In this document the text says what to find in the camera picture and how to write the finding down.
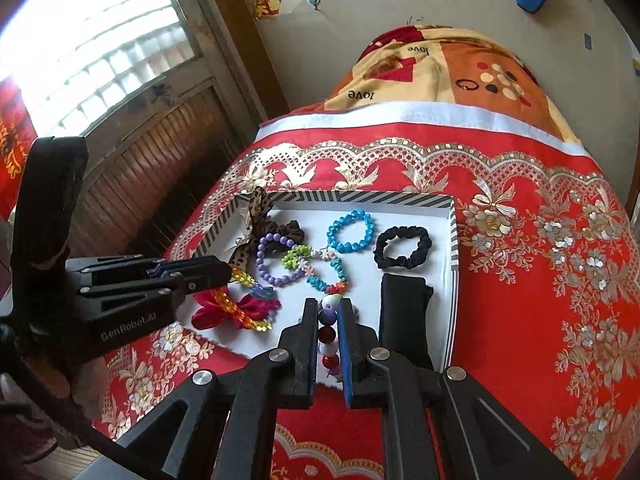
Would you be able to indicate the red velvet bow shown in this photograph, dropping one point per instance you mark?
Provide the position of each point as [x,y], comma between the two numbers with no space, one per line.
[205,312]

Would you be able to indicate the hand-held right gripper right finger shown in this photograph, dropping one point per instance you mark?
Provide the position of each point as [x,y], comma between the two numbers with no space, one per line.
[345,360]

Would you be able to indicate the black pouch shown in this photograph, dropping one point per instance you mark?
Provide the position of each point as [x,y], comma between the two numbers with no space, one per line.
[405,310]

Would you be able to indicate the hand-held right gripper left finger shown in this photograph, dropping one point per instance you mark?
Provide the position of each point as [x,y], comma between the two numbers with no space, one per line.
[305,350]

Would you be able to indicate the printed blanket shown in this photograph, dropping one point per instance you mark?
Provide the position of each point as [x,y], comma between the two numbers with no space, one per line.
[450,60]

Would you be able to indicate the wooden slatted panel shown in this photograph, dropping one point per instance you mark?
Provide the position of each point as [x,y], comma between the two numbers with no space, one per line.
[165,160]

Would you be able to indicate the red floral tablecloth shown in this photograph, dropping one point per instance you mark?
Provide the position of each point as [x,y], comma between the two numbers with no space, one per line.
[525,310]

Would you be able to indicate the brown scrunchie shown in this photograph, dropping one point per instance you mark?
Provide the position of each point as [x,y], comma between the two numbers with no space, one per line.
[292,232]

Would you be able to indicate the black scrunchie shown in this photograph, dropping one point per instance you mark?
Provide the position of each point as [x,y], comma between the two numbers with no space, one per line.
[385,260]

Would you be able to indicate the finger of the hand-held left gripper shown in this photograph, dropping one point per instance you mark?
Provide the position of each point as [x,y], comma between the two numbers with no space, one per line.
[210,280]
[200,261]

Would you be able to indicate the person's left hand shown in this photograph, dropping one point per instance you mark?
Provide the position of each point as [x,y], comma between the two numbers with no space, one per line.
[75,385]

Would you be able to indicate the striped cardboard box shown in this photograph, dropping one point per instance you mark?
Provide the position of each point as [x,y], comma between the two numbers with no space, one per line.
[365,270]

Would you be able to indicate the red banner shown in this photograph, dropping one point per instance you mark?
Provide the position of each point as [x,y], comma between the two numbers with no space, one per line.
[12,150]

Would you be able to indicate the window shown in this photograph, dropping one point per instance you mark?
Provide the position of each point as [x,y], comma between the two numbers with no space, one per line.
[100,35]

